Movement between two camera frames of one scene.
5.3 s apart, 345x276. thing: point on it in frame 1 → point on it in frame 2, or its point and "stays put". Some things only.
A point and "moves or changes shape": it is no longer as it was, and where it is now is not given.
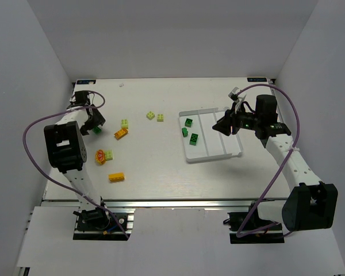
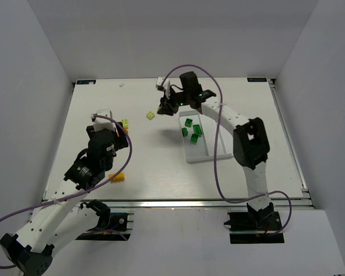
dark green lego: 188,122 stays put
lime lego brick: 124,123 stays put
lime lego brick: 150,115 stays put
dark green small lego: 184,131 stays put
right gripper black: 233,123 → 169,104
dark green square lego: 97,130 moves or changes shape
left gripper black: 92,121 → 122,138
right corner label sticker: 256,79 stays put
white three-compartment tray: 202,141 stays put
